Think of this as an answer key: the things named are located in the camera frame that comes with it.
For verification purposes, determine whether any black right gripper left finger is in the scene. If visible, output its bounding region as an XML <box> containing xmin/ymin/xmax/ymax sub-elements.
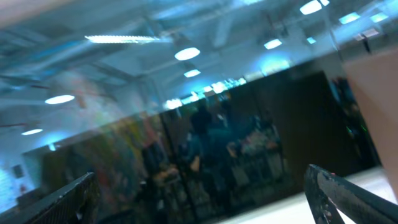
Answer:
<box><xmin>1</xmin><ymin>172</ymin><xmax>100</xmax><ymax>224</ymax></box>

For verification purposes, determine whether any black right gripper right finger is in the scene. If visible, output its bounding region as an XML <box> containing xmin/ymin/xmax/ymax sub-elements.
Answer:
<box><xmin>304</xmin><ymin>164</ymin><xmax>397</xmax><ymax>224</ymax></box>

